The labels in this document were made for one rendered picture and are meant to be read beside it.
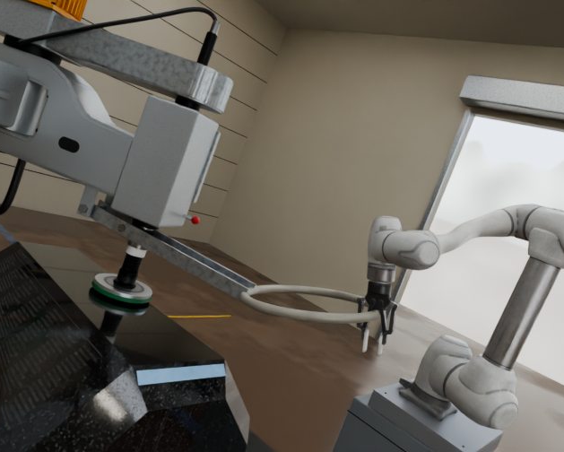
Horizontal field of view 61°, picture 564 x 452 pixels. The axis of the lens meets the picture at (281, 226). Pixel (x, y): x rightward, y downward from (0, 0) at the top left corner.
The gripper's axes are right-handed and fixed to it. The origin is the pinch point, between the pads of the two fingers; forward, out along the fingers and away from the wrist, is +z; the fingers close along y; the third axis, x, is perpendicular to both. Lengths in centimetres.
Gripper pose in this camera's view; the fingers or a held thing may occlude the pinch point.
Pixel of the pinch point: (373, 343)
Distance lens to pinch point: 164.0
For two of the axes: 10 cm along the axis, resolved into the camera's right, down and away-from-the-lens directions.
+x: -4.2, -0.1, -9.1
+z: -1.0, 9.9, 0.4
